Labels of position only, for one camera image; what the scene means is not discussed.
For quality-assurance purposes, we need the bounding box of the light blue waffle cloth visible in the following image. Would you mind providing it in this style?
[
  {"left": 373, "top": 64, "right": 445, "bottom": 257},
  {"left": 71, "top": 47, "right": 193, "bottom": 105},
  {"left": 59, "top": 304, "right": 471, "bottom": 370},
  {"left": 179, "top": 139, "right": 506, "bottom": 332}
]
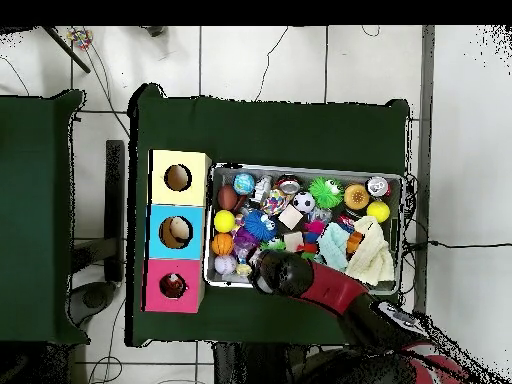
[{"left": 317, "top": 221, "right": 351, "bottom": 272}]

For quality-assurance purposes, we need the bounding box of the tiger striped plush toy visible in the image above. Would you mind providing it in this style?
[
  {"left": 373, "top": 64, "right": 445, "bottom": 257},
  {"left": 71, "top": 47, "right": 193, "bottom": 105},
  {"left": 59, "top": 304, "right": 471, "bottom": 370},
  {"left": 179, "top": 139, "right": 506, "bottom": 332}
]
[{"left": 159, "top": 272, "right": 188, "bottom": 299}]

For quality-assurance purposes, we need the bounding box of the cream waffle cloth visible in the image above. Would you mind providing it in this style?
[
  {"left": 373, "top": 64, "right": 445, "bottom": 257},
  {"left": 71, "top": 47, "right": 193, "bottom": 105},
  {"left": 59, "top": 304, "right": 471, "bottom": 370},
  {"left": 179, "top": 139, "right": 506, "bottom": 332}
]
[{"left": 345, "top": 215, "right": 395, "bottom": 287}]

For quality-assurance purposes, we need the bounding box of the wooden box with three holes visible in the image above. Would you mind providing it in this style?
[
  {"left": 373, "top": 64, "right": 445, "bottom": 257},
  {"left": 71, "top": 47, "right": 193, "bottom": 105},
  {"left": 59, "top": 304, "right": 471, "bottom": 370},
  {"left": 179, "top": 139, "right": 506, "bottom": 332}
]
[{"left": 141, "top": 149, "right": 212, "bottom": 314}]

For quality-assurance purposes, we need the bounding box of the blue spiky ball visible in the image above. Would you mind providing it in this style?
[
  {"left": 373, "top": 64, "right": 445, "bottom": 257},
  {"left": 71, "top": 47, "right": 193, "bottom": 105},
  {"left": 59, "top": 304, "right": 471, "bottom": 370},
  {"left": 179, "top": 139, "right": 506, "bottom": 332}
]
[{"left": 243, "top": 209, "right": 278, "bottom": 242}]

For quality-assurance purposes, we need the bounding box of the blue globe ball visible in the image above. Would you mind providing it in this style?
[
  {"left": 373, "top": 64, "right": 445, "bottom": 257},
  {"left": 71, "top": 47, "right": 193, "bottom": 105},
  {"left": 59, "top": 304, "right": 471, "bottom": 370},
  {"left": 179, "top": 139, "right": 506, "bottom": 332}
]
[{"left": 232, "top": 172, "right": 256, "bottom": 196}]

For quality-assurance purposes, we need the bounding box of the brown toy football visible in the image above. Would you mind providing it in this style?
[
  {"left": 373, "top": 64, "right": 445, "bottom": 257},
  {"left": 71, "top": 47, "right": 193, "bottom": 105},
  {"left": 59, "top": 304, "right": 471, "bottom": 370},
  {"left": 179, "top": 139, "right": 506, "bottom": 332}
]
[{"left": 217, "top": 184, "right": 241, "bottom": 212}]

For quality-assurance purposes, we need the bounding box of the yellow ball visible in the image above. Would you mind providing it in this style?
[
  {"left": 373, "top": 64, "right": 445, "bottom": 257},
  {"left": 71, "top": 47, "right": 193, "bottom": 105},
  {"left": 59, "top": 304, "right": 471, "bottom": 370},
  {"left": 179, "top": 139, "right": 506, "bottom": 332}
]
[{"left": 213, "top": 209, "right": 237, "bottom": 234}]

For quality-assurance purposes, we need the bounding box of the orange toy basketball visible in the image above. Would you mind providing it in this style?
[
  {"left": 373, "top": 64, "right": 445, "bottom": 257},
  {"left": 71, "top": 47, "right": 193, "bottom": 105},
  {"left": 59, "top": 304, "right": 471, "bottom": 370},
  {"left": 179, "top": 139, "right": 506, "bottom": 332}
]
[{"left": 210, "top": 232, "right": 235, "bottom": 257}]

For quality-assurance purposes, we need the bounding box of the black and white soccer ball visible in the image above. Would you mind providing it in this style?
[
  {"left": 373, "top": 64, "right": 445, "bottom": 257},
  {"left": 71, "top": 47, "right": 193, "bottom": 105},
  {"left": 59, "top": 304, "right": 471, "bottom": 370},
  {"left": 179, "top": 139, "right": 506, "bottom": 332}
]
[{"left": 292, "top": 190, "right": 316, "bottom": 214}]

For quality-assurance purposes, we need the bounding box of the green spiky toy with eyes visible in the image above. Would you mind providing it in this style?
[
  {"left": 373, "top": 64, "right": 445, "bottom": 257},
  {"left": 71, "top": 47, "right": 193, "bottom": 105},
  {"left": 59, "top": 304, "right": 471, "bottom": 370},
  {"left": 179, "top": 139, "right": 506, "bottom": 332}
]
[{"left": 308, "top": 176, "right": 345, "bottom": 210}]

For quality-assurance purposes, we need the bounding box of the dark green table cloth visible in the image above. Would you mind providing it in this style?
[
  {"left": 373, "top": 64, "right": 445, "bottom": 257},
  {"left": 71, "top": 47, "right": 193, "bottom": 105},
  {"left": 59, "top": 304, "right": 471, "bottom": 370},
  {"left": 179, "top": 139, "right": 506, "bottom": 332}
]
[{"left": 126, "top": 82, "right": 411, "bottom": 355}]

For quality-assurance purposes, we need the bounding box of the toy burger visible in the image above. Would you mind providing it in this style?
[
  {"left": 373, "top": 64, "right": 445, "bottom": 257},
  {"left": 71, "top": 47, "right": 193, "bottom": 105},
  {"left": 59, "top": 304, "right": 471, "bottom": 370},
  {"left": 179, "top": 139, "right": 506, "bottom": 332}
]
[{"left": 344, "top": 183, "right": 371, "bottom": 211}]

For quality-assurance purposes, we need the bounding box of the dark green side table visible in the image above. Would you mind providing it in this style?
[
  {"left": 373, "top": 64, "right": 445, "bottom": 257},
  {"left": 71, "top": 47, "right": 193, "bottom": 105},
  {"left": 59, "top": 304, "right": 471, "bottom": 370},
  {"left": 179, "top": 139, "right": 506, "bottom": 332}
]
[{"left": 0, "top": 89, "right": 90, "bottom": 346}]

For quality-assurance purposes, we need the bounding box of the small colourful toy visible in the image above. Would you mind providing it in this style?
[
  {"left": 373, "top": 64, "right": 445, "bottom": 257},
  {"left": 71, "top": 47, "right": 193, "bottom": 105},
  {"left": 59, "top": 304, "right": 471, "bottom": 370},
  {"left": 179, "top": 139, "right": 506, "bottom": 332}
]
[{"left": 66, "top": 27, "right": 94, "bottom": 51}]

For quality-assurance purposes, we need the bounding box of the black pole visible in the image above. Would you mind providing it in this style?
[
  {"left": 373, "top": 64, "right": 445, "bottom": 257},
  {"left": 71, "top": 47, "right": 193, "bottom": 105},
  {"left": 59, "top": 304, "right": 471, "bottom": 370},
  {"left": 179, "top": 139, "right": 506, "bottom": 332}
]
[{"left": 41, "top": 26, "right": 92, "bottom": 74}]

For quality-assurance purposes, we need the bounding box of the wire mesh bin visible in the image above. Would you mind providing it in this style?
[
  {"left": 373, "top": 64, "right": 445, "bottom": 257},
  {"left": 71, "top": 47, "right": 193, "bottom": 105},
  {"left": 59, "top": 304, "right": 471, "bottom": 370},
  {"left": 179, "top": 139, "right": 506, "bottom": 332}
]
[{"left": 203, "top": 163, "right": 407, "bottom": 296}]

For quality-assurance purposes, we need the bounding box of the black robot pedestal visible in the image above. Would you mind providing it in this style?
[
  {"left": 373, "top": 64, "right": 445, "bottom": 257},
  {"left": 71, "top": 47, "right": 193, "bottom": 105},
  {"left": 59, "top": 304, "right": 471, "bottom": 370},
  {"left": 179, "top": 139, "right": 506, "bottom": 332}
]
[{"left": 213, "top": 341, "right": 321, "bottom": 384}]

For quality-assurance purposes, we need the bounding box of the black cable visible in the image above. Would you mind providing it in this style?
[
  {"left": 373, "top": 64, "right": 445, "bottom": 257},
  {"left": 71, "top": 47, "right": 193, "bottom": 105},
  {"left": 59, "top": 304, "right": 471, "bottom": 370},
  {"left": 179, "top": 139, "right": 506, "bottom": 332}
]
[{"left": 401, "top": 238, "right": 512, "bottom": 251}]

